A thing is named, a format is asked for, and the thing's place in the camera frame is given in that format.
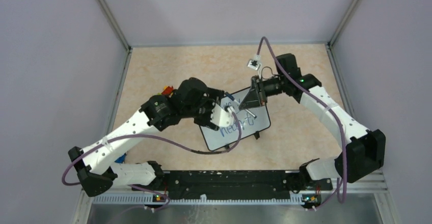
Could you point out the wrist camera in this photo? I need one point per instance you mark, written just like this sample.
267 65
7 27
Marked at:
255 62
222 116

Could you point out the black framed whiteboard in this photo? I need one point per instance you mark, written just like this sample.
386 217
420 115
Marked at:
249 125

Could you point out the white slotted cable duct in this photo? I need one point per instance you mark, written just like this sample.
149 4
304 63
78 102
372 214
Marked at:
150 199

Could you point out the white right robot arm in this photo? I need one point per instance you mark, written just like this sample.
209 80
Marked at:
364 148

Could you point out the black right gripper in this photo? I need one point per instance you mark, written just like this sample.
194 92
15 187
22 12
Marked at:
252 99

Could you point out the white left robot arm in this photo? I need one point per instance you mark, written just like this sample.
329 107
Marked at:
95 165

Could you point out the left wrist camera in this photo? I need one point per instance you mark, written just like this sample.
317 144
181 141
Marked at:
222 116

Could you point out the colourful toy brick car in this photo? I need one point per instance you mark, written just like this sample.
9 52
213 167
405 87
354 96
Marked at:
168 91

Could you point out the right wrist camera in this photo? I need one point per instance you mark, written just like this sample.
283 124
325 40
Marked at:
255 62

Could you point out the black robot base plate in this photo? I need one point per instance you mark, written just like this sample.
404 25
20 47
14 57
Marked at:
275 179

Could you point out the blue toy car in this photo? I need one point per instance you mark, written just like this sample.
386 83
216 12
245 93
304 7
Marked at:
121 159

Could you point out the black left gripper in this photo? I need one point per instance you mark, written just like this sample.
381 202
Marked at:
214 96

